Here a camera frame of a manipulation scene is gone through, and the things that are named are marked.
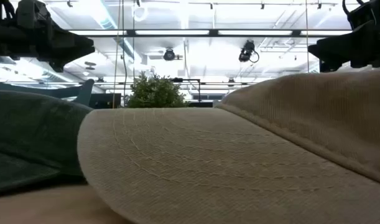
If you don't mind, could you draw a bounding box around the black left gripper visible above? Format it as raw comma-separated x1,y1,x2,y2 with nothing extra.
0,18,96,73

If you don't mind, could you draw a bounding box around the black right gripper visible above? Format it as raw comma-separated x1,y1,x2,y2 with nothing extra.
308,18,380,73

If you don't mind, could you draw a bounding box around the dark green cap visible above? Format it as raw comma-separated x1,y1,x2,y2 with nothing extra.
0,89,94,197

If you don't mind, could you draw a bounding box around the beige corduroy cap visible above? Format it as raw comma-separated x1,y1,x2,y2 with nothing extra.
76,68,380,224

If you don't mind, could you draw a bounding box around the small green potted plant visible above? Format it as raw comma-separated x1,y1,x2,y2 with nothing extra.
126,72,190,109

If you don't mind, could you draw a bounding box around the round black ceiling spotlight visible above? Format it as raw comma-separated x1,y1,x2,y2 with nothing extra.
163,48,176,62

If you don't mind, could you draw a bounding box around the thin hanging cord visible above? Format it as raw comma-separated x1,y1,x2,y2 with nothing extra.
111,0,126,109

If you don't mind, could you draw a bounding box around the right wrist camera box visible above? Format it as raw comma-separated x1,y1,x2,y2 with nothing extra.
341,0,379,30

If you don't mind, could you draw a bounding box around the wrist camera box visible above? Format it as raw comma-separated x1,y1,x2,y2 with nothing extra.
15,0,50,29
341,0,379,30

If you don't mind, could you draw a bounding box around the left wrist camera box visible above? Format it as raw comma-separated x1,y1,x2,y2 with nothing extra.
15,0,50,29

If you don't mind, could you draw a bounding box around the black ceiling camera with cable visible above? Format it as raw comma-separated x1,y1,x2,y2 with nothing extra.
238,40,260,64

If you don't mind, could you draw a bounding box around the black aluminium rig frame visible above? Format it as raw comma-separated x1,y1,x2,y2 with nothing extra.
68,29,354,39

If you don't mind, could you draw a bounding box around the black metal bracket stand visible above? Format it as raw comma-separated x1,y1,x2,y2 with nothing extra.
172,77,202,103

